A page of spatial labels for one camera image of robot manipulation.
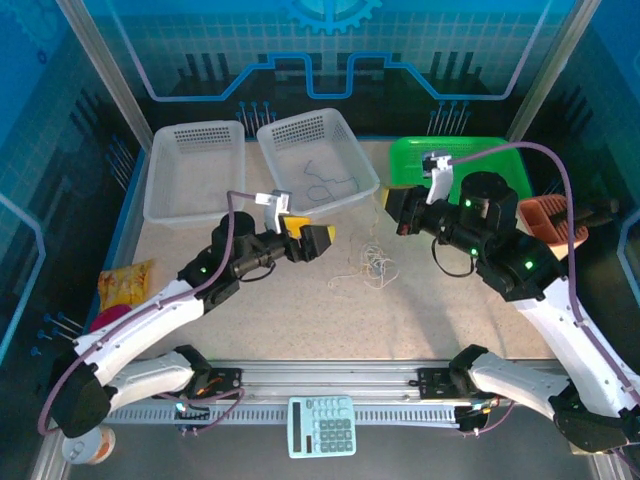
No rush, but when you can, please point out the aluminium frame post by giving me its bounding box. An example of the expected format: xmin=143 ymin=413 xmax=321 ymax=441
xmin=53 ymin=0 xmax=155 ymax=151
xmin=503 ymin=0 xmax=600 ymax=145

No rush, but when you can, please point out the cream knife block salmon top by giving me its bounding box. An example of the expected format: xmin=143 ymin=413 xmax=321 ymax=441
xmin=517 ymin=193 xmax=590 ymax=261

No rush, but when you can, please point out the thin blue cable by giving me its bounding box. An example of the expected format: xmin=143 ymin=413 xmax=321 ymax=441
xmin=298 ymin=159 xmax=361 ymax=202

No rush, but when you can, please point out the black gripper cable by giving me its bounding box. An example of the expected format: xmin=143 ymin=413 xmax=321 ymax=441
xmin=239 ymin=262 xmax=277 ymax=284
xmin=431 ymin=238 xmax=476 ymax=279

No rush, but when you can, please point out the white plastic basket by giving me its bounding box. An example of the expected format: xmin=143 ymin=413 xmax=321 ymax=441
xmin=143 ymin=119 xmax=246 ymax=230
xmin=256 ymin=107 xmax=381 ymax=220

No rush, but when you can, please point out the small cup with label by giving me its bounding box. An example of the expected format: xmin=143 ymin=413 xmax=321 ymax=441
xmin=61 ymin=424 xmax=117 ymax=467

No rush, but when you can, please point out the green plastic basket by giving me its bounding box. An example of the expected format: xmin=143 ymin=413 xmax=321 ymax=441
xmin=388 ymin=135 xmax=534 ymax=209

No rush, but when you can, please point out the yellow snack bag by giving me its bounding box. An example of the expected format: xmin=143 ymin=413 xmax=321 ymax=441
xmin=97 ymin=258 xmax=155 ymax=312

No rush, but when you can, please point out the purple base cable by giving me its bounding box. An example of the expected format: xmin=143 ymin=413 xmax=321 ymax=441
xmin=159 ymin=387 xmax=247 ymax=437
xmin=459 ymin=399 xmax=516 ymax=437

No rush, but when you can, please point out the thin white cable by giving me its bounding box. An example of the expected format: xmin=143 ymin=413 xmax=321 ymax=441
xmin=327 ymin=239 xmax=396 ymax=290

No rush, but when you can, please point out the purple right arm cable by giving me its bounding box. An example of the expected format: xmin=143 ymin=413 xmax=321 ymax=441
xmin=451 ymin=141 xmax=640 ymax=409

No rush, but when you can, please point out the black knife handle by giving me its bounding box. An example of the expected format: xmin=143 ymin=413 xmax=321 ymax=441
xmin=569 ymin=197 xmax=622 ymax=216
xmin=549 ymin=209 xmax=609 ymax=230

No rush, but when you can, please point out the aluminium mounting rail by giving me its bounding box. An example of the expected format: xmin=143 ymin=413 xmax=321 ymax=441
xmin=107 ymin=358 xmax=571 ymax=409

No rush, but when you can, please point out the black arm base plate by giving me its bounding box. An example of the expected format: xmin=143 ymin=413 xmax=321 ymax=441
xmin=197 ymin=366 xmax=245 ymax=402
xmin=416 ymin=367 xmax=456 ymax=401

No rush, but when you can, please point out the magenta plastic bowl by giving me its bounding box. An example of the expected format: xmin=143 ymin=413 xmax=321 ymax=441
xmin=89 ymin=303 xmax=134 ymax=334

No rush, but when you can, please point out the light blue calculator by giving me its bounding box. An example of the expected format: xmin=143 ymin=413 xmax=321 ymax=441
xmin=287 ymin=394 xmax=358 ymax=459

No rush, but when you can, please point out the white slotted cable duct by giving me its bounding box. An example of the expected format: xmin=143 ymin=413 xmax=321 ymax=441
xmin=107 ymin=405 xmax=464 ymax=427

